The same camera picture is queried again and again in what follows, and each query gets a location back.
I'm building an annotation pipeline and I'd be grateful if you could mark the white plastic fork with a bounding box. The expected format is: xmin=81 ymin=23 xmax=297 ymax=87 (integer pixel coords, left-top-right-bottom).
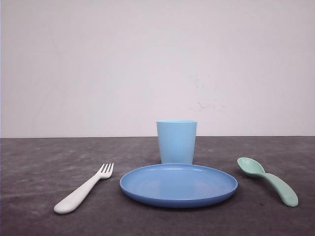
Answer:
xmin=54 ymin=163 xmax=114 ymax=214

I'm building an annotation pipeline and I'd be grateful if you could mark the light blue plastic cup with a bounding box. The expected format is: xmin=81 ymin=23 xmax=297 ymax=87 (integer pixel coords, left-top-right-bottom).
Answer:
xmin=157 ymin=120 xmax=197 ymax=164

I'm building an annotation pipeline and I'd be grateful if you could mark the mint green plastic spoon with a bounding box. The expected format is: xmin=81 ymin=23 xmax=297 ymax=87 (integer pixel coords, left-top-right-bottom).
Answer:
xmin=237 ymin=157 xmax=299 ymax=207

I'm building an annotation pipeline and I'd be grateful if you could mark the blue plastic plate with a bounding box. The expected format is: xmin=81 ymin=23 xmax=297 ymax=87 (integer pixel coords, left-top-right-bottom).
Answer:
xmin=120 ymin=164 xmax=238 ymax=208

